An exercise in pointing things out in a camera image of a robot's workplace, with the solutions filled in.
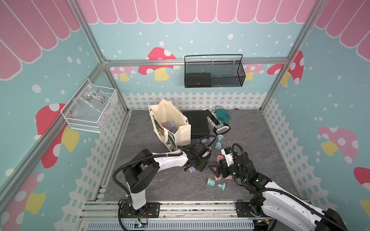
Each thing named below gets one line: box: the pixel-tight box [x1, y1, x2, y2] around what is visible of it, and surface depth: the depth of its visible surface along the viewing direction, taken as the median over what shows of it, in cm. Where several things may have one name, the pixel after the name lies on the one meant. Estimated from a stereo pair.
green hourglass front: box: [206, 177, 226, 192], surface depth 83 cm
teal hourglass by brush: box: [214, 134, 225, 150], surface depth 99 cm
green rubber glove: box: [215, 108, 232, 125], surface depth 116 cm
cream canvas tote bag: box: [147, 98, 192, 152], surface depth 90 cm
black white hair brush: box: [202, 107, 231, 135], surface depth 111 cm
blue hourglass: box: [169, 120, 178, 134], surface depth 101 cm
